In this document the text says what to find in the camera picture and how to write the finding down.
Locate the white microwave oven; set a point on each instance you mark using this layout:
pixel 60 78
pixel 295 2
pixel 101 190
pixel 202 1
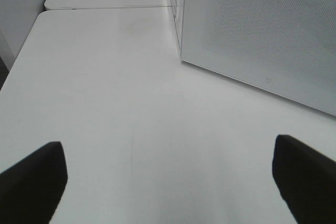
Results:
pixel 257 24

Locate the white microwave door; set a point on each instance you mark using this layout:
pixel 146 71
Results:
pixel 262 30

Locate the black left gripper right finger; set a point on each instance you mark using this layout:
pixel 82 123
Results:
pixel 305 179

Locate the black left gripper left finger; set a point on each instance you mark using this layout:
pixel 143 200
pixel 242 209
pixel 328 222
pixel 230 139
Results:
pixel 32 188

